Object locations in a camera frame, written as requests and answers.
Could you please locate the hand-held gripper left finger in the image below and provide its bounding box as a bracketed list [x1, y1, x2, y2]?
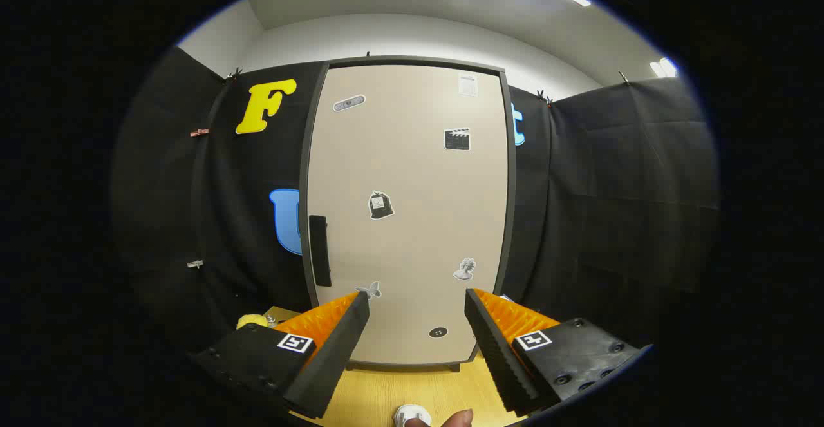
[191, 290, 371, 420]

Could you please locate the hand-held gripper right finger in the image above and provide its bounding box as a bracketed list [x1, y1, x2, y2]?
[463, 287, 654, 415]

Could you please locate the white shoe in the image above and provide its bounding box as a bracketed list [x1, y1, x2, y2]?
[394, 404, 431, 427]

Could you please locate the grey shoe cabinet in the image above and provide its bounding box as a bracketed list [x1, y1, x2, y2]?
[297, 55, 518, 373]

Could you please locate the black backdrop cloth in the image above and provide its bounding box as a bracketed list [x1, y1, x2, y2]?
[109, 46, 720, 363]

